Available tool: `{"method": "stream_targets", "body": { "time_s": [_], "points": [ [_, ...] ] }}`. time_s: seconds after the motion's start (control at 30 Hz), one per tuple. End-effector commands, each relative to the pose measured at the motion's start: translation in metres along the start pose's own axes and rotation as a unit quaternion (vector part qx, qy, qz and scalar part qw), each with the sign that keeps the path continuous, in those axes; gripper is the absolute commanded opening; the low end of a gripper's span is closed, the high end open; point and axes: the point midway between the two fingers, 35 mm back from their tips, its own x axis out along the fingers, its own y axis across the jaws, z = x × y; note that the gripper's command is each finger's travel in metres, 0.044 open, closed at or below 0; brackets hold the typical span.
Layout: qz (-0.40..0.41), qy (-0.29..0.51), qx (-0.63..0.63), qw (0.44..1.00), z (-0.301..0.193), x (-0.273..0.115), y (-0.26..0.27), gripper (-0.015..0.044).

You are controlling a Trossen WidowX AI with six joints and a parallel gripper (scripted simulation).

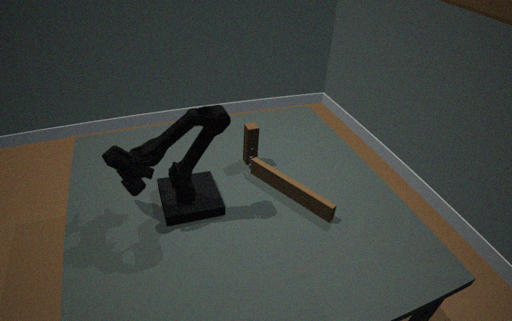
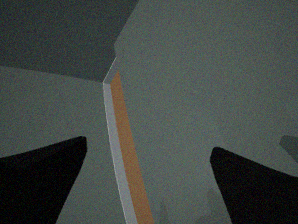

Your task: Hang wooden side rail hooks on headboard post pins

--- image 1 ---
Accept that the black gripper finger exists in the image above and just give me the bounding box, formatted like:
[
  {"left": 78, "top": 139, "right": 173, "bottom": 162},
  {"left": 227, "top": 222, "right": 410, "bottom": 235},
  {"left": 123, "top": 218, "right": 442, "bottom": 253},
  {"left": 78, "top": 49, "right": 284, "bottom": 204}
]
[{"left": 121, "top": 180, "right": 131, "bottom": 190}]

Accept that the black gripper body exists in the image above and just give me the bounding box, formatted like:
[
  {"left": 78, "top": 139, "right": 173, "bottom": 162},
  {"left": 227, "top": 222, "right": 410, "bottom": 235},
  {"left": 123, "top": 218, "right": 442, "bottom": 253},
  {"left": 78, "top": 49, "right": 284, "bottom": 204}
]
[{"left": 102, "top": 146, "right": 146, "bottom": 196}]

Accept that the brown wooden post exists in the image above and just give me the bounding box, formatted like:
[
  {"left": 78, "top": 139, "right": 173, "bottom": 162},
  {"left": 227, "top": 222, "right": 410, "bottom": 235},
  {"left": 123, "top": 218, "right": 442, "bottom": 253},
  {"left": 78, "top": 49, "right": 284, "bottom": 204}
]
[{"left": 243, "top": 123, "right": 259, "bottom": 165}]

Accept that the brown wooden board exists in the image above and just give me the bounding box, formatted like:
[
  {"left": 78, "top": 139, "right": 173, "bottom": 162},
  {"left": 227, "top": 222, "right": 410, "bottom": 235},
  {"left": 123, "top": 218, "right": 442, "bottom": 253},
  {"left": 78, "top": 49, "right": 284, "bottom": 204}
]
[{"left": 249, "top": 157, "right": 337, "bottom": 222}]

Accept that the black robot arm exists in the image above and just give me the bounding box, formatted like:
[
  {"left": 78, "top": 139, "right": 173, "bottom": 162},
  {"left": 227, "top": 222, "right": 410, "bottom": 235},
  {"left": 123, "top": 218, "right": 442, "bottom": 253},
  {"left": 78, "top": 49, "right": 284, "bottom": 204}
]
[{"left": 106, "top": 105, "right": 231, "bottom": 207}]

